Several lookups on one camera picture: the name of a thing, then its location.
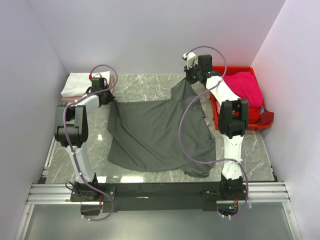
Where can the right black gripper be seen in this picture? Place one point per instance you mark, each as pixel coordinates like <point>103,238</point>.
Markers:
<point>187,70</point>

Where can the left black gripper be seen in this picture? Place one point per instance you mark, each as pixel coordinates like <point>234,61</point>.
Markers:
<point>110,98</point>

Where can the dark grey t-shirt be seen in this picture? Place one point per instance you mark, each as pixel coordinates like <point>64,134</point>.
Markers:
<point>156,136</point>

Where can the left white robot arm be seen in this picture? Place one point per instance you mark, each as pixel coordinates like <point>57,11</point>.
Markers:
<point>72,132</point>

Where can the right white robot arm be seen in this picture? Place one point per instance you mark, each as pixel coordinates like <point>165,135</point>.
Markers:
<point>232,119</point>

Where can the red plastic bin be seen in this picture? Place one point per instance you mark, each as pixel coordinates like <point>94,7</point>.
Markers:
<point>232,70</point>

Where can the folded white t-shirt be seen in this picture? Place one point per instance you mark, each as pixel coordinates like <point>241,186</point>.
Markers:
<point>76,85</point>

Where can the magenta t-shirt in bin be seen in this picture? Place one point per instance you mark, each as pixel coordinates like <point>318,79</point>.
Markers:
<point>244,85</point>

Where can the red t-shirt in bin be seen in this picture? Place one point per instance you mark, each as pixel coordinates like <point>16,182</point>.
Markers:
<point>258,116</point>

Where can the black base crossbar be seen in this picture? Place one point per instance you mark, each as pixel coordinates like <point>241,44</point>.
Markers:
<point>158,196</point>

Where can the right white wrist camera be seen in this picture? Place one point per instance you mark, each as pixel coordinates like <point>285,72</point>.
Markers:
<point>189,57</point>

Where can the aluminium frame rail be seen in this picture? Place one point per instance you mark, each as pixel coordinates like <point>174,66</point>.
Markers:
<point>50,215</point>

